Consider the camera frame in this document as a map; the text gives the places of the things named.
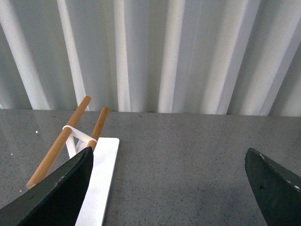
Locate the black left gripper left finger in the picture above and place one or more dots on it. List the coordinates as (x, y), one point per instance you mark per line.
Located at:
(56, 200)

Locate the white and wood towel rack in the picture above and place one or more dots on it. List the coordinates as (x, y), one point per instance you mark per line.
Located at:
(105, 153)

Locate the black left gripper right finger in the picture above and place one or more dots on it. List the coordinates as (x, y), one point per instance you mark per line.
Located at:
(277, 190)

